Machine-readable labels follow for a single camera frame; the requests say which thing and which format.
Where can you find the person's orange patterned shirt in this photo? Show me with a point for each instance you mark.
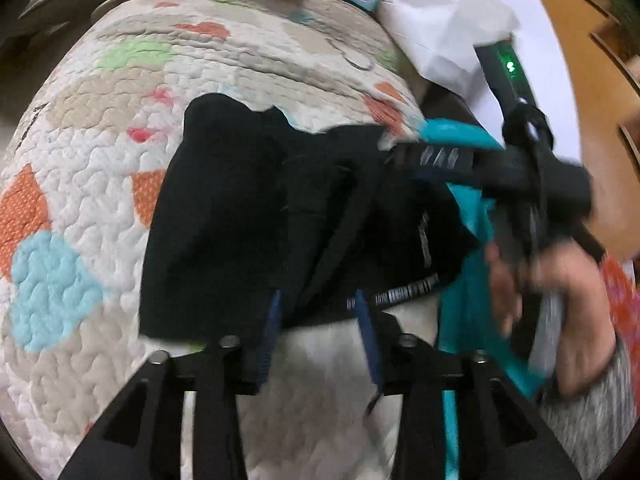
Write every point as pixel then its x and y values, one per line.
pixel 620 300

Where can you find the wooden furniture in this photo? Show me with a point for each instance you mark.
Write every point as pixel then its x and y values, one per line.
pixel 600 60

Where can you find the quilted patchwork blanket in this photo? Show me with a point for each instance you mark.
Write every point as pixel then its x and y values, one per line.
pixel 100 210

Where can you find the black pants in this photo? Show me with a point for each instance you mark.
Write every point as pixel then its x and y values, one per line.
pixel 230 220

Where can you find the person's grey trousers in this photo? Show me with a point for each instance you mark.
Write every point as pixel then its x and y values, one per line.
pixel 595 420

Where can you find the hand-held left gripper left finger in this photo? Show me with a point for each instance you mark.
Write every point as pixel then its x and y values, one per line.
pixel 269 332

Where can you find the person's right hand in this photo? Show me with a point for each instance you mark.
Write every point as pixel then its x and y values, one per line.
pixel 565 280

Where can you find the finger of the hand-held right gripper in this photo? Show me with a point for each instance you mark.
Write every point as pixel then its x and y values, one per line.
pixel 430 160

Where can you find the white cloth with red stripe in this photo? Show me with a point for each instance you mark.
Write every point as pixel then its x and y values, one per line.
pixel 440 15

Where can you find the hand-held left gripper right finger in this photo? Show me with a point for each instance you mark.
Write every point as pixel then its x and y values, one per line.
pixel 369 340

